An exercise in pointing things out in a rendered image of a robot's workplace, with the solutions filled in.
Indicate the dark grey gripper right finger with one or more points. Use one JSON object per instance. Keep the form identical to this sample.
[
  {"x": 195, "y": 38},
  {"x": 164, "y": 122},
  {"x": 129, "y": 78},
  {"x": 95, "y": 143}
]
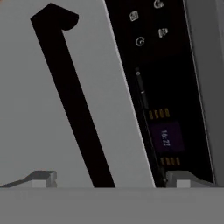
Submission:
[{"x": 182, "y": 178}]

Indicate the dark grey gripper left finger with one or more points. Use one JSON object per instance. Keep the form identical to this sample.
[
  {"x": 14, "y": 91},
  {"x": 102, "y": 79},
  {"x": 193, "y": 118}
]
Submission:
[{"x": 40, "y": 178}]

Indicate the black dishwasher control panel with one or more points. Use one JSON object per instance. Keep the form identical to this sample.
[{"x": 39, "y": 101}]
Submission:
[{"x": 163, "y": 84}]

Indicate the grey dishwasher door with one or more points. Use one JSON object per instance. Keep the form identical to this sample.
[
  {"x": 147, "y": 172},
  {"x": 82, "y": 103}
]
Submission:
[{"x": 96, "y": 96}]

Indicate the grey cupboard panel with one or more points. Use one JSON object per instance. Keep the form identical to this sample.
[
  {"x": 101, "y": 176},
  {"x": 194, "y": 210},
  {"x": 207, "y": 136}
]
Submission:
[{"x": 208, "y": 81}]

